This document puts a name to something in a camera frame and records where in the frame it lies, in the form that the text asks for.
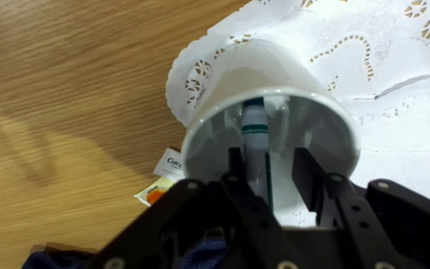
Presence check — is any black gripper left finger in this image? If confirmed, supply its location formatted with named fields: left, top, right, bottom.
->
left=227, top=146, right=296, bottom=269

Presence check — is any white cup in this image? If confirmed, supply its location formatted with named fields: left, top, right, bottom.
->
left=179, top=37, right=363, bottom=228

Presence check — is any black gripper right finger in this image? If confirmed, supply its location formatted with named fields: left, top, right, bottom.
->
left=291, top=146, right=382, bottom=269

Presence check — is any green marker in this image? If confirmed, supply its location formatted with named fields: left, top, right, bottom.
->
left=239, top=96, right=272, bottom=200

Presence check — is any white paper doily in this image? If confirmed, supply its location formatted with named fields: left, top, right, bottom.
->
left=164, top=0, right=430, bottom=228

